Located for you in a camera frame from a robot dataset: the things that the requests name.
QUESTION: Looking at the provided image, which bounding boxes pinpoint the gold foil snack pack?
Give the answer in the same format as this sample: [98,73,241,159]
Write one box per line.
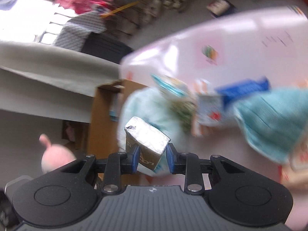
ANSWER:
[124,116,170,176]

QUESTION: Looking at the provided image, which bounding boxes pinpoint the green floral scrunchie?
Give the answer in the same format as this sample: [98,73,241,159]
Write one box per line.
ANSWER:
[170,98,196,132]

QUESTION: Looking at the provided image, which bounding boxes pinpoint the pink pig plush toy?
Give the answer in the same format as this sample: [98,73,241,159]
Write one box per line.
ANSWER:
[39,134,76,174]

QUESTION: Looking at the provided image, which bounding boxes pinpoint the white teal tissue pack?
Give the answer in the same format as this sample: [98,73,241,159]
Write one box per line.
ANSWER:
[151,74,189,98]

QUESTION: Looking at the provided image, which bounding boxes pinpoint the brown cardboard box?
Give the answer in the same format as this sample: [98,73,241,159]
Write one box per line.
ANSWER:
[87,79,146,159]

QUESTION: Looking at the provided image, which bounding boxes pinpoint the white red carton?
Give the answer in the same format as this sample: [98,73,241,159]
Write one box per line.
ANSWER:
[191,79,224,137]

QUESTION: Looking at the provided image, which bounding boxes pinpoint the teal knitted cloth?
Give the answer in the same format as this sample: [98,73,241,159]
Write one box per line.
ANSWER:
[234,87,307,164]

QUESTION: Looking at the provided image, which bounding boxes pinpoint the white sofa cover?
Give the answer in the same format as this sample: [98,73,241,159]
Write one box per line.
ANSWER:
[1,41,120,123]

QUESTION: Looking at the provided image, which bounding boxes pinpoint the red snack packet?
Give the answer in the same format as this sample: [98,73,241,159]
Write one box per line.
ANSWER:
[279,158,307,189]

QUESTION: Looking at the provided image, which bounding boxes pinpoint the blue rectangular box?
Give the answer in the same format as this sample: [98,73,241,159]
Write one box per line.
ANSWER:
[215,77,270,109]

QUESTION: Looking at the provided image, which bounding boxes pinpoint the black suitcase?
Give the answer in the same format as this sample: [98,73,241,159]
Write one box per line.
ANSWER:
[81,32,134,64]

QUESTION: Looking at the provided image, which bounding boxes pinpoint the polka dot cloth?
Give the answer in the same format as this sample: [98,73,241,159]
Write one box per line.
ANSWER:
[53,11,106,52]

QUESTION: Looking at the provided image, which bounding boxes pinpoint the pink printed tablecloth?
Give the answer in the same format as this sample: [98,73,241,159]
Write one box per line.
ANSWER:
[118,4,308,231]

